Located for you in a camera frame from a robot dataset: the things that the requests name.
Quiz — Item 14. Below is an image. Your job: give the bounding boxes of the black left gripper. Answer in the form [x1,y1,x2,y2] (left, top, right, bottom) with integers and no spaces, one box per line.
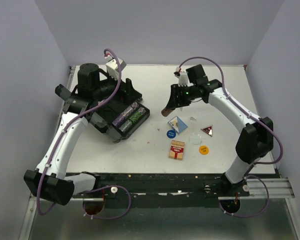
[93,71,142,106]

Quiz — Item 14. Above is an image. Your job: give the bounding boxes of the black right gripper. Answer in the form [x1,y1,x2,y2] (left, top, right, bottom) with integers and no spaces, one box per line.
[165,84,196,110]

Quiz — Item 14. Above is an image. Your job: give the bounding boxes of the brown white poker chip stack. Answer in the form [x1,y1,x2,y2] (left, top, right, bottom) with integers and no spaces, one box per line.
[161,107,175,117]

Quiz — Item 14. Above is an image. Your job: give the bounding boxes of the black poker chip case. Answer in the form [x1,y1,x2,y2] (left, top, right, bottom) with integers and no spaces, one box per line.
[55,83,151,144]

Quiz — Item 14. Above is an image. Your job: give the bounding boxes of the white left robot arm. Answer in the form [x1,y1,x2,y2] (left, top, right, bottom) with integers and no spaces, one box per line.
[23,59,150,206]

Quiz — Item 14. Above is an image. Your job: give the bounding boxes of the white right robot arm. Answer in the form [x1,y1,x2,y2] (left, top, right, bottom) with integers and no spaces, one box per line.
[161,64,274,196]

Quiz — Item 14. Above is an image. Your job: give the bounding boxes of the purple chip row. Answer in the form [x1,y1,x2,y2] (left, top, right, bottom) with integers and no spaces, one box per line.
[112,101,139,127]

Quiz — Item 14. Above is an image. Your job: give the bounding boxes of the blue playing card deck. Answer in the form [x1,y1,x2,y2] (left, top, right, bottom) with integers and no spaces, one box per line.
[167,116,188,135]

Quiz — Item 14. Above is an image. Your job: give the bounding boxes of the green blue chip row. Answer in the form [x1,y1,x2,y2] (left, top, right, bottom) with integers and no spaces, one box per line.
[119,107,146,133]

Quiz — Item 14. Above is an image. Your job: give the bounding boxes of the blue small blind button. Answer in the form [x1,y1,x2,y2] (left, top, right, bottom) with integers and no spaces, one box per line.
[166,129,177,139]

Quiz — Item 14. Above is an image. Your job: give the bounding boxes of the red triangular plaque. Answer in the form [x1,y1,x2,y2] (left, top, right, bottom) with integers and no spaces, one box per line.
[201,125,213,137]

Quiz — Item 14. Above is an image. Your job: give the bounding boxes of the clear round dealer button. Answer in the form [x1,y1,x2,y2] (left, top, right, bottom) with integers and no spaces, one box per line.
[189,133,202,145]

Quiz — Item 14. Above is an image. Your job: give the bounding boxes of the red playing card deck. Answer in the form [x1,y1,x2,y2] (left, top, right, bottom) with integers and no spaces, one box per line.
[168,140,185,160]

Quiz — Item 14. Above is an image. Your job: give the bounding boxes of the orange big blind button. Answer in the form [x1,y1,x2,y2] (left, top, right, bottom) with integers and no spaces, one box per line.
[199,145,210,155]

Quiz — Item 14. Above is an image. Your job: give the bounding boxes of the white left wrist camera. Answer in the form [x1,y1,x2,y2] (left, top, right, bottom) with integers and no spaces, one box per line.
[105,56,127,80]

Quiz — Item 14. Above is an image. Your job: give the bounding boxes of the black mounting rail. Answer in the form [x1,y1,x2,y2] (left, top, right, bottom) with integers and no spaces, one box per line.
[41,172,256,208]

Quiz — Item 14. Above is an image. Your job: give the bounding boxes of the aluminium frame rail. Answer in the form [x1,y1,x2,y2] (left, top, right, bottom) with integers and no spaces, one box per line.
[247,178,295,199]

